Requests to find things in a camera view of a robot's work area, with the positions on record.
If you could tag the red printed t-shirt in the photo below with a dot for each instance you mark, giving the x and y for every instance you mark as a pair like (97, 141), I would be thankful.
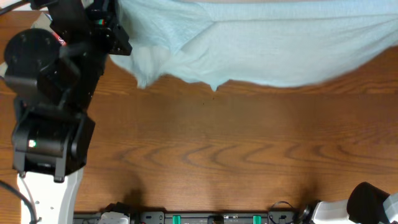
(59, 39)

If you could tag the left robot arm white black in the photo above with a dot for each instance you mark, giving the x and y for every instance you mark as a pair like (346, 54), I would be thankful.
(54, 73)

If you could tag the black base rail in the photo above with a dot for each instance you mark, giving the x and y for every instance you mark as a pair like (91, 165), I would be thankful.
(122, 213)

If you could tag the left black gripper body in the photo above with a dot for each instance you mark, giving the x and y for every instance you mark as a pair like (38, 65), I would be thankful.
(92, 60)

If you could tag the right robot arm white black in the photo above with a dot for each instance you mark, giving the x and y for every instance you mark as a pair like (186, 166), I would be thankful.
(367, 204)

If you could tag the light blue t-shirt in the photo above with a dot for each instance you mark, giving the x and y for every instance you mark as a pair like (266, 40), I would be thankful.
(274, 43)

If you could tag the khaki folded garment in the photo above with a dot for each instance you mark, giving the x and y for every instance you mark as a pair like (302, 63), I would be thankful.
(16, 22)

